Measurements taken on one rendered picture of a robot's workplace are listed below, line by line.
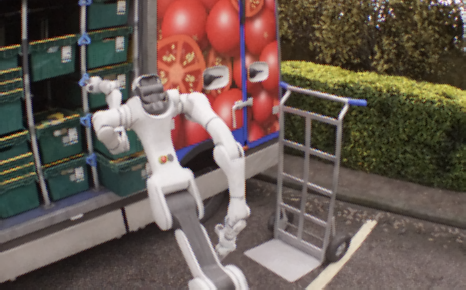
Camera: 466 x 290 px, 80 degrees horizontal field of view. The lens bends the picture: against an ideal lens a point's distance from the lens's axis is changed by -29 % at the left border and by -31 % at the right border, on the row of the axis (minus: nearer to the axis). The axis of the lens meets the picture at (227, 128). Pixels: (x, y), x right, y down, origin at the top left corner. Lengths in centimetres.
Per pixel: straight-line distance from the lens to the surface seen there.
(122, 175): 234
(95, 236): 251
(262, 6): 337
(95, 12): 243
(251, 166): 344
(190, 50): 270
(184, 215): 159
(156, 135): 157
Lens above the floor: 167
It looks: 16 degrees down
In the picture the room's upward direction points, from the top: 2 degrees counter-clockwise
